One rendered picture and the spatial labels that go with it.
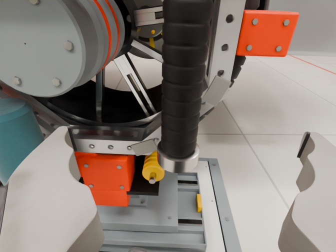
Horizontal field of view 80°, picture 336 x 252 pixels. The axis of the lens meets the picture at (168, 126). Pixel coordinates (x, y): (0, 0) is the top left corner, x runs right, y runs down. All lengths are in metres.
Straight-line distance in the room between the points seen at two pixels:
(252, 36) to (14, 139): 0.42
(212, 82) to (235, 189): 0.93
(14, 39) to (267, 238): 1.10
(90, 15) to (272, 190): 1.24
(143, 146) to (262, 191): 0.95
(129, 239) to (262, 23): 0.77
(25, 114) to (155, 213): 0.57
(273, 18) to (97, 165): 0.47
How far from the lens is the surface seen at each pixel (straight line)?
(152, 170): 0.53
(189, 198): 0.97
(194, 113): 0.17
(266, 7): 0.83
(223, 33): 0.38
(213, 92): 0.41
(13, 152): 0.42
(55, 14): 0.26
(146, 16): 0.48
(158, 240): 0.85
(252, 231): 1.12
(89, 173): 0.55
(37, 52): 0.28
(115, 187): 0.57
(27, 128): 0.41
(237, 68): 0.49
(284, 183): 1.42
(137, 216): 0.81
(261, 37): 0.40
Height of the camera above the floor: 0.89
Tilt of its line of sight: 31 degrees down
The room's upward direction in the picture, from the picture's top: 2 degrees clockwise
